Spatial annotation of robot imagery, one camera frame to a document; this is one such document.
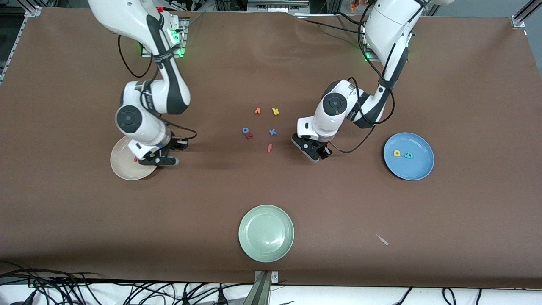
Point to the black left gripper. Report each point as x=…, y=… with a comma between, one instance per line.
x=325, y=151

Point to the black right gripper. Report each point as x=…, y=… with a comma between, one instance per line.
x=175, y=144

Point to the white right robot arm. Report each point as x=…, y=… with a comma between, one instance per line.
x=118, y=17

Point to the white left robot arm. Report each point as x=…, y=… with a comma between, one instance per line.
x=389, y=25

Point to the beige round plate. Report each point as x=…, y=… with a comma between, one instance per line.
x=125, y=167

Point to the brown paper table cover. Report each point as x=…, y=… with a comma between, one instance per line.
x=271, y=63

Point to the pale green round plate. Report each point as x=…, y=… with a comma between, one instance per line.
x=266, y=233

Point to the blue round plate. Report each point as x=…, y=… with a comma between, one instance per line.
x=413, y=167

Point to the small white paper scrap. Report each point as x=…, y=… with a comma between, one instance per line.
x=382, y=239

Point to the orange background object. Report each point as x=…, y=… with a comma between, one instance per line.
x=358, y=3

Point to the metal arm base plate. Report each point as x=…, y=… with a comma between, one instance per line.
x=184, y=29

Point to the silver background rail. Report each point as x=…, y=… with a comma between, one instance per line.
x=277, y=5

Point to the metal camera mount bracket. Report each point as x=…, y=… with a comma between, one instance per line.
x=262, y=292

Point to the aluminium frame rail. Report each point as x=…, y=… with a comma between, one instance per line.
x=33, y=10
x=523, y=17

